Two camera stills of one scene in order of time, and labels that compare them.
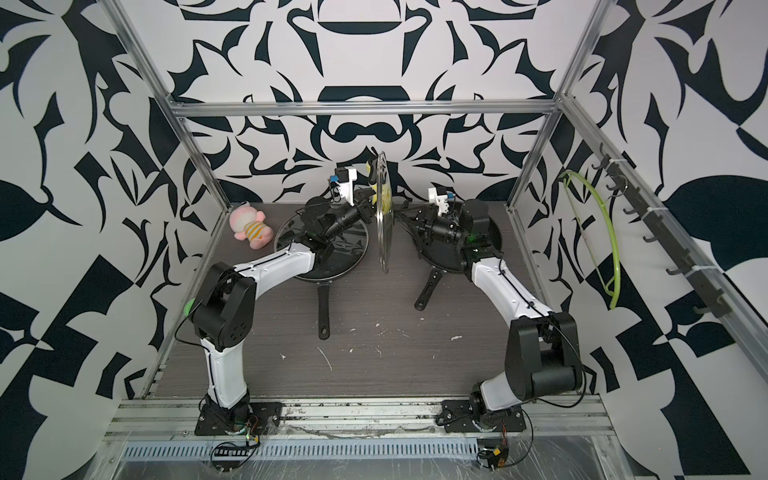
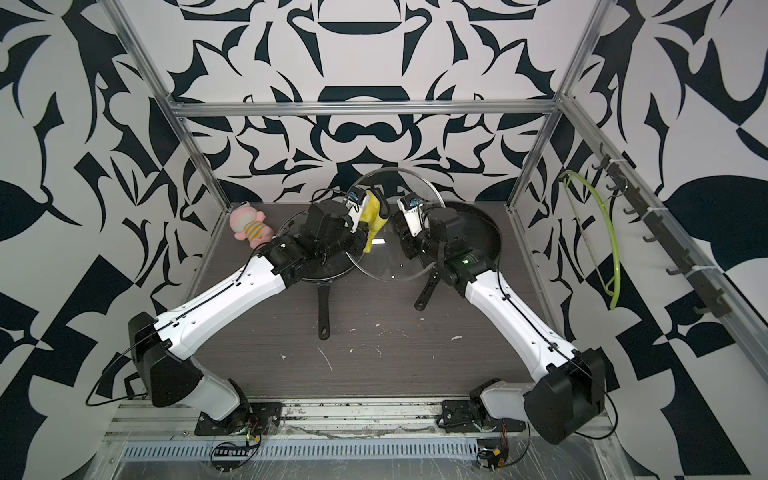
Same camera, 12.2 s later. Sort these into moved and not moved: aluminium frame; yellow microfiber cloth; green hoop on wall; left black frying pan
Moved: yellow microfiber cloth
Not moved: aluminium frame; green hoop on wall; left black frying pan
